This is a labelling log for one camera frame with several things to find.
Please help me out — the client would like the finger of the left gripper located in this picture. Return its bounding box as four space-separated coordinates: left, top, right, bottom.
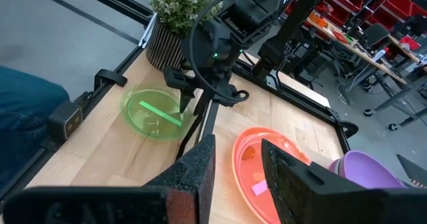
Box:
179 89 195 115
193 91 212 117

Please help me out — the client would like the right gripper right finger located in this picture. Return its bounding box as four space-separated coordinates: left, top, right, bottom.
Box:
261 138 427 224

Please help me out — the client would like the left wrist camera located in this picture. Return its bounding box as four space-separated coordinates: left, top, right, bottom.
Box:
228 2 268 35

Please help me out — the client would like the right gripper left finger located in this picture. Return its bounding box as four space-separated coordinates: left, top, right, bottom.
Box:
3 133 217 224

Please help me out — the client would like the person's leg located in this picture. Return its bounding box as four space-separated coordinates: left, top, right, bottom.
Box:
0 65 71 191

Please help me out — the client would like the orange object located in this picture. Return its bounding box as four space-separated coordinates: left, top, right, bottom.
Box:
308 13 330 28

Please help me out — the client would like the green transparent plate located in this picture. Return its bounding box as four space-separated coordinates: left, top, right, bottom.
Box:
119 83 196 141

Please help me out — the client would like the black table-level camera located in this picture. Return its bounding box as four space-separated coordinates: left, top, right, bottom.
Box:
46 99 84 141

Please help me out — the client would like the orange transparent plate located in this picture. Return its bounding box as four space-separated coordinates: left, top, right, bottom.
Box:
232 126 313 224

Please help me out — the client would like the purple plate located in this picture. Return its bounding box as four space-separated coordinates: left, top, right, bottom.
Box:
328 156 343 177
338 149 406 189

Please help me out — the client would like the long wooden workbench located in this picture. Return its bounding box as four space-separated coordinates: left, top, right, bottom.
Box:
305 12 411 131

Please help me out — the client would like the white bottle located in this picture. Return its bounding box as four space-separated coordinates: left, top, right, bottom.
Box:
372 48 388 62

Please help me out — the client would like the red transparent plate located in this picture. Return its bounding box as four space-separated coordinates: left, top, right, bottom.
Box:
232 127 313 224

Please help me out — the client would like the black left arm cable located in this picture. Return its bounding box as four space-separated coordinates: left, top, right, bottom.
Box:
187 0 291 104

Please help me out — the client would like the metal rack with red bins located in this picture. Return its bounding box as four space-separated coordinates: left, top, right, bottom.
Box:
376 0 427 20
290 0 381 25

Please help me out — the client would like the potted plant in striped pot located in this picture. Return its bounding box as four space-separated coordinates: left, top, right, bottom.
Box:
145 0 224 72

